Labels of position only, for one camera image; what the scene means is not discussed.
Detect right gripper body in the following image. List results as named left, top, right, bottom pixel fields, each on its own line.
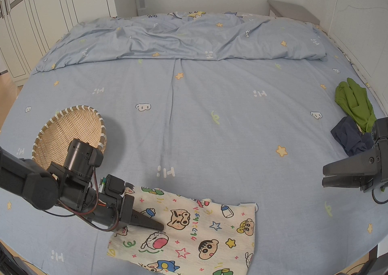
left=359, top=138, right=388, bottom=192

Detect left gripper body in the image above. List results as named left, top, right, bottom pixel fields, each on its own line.
left=89, top=194, right=135, bottom=232

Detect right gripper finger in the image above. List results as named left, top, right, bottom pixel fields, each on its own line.
left=322, top=147, right=380, bottom=178
left=321, top=176, right=365, bottom=189

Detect cream printed pyjama top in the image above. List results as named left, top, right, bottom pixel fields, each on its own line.
left=108, top=186, right=258, bottom=275

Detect dark blue garment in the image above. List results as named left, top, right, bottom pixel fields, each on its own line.
left=330, top=116, right=375, bottom=157

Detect round woven basket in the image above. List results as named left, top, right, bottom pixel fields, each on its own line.
left=32, top=105, right=107, bottom=177

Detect bed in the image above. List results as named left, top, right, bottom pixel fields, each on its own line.
left=0, top=0, right=388, bottom=275

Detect green shorts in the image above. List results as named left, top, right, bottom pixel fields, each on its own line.
left=335, top=78, right=377, bottom=133

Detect grey bedside table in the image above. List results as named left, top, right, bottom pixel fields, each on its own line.
left=267, top=0, right=321, bottom=26

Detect pale blue quilt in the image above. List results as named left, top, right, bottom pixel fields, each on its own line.
left=33, top=11, right=328, bottom=74

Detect white wardrobe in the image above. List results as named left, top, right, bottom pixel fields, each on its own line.
left=0, top=0, right=118, bottom=86

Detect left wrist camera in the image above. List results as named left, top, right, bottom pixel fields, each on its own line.
left=101, top=174, right=134, bottom=200

